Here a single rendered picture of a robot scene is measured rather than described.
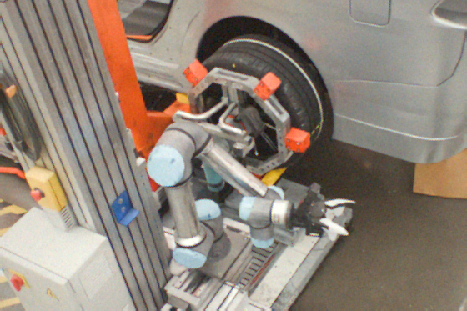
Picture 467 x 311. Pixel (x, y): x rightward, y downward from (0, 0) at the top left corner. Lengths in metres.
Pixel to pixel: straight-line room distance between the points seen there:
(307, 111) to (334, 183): 1.08
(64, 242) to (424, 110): 1.51
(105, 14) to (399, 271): 1.95
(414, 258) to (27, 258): 2.10
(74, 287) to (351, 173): 2.32
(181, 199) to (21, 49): 0.70
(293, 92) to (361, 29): 0.43
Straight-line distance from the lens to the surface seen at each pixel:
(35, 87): 1.65
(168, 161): 1.81
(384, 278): 3.28
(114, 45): 2.75
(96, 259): 1.94
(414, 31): 2.42
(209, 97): 3.03
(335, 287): 3.24
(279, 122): 2.68
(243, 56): 2.75
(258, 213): 1.89
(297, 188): 3.42
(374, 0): 2.43
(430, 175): 3.84
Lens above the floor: 2.59
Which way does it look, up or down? 41 degrees down
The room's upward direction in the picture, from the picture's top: 10 degrees counter-clockwise
